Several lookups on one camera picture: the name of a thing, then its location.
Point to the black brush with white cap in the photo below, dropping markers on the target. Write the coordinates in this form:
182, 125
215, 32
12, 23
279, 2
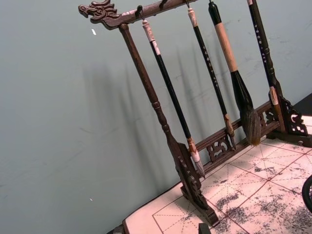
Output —
170, 92

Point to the black table cloth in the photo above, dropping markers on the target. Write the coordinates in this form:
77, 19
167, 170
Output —
306, 104

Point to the black brush with pale ferrule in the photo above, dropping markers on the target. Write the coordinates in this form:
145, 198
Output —
262, 44

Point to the pink gridded writing mat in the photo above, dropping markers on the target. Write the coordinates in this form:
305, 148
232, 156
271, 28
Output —
256, 185

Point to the thin black calligraphy brush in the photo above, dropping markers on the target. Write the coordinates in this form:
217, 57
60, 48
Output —
209, 63

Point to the carved dark wooden brush rack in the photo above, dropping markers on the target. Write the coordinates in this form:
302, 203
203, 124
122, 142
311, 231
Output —
143, 73

